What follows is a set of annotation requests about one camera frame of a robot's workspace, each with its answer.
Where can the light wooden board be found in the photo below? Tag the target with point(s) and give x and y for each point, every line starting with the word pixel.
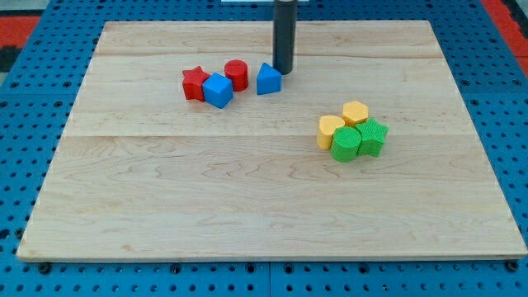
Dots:
pixel 141 174

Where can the yellow heart block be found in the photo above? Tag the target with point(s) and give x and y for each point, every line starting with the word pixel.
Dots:
pixel 327 125

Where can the blue triangle block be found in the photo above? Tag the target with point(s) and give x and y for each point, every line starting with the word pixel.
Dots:
pixel 268 80

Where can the blue cube block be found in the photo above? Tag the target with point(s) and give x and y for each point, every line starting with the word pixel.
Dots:
pixel 218 90

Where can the green cylinder block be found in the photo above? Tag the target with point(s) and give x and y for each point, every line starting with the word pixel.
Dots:
pixel 345 144

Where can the red cylinder block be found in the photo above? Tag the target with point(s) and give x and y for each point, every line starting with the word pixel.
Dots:
pixel 237 71

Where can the red star block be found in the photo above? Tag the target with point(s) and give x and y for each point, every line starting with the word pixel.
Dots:
pixel 192 83

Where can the yellow hexagon block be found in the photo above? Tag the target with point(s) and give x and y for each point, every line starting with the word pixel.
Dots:
pixel 354 113

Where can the green star block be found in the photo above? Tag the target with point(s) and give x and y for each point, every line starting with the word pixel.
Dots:
pixel 372 137

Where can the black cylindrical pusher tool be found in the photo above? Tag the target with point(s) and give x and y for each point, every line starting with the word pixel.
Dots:
pixel 284 26

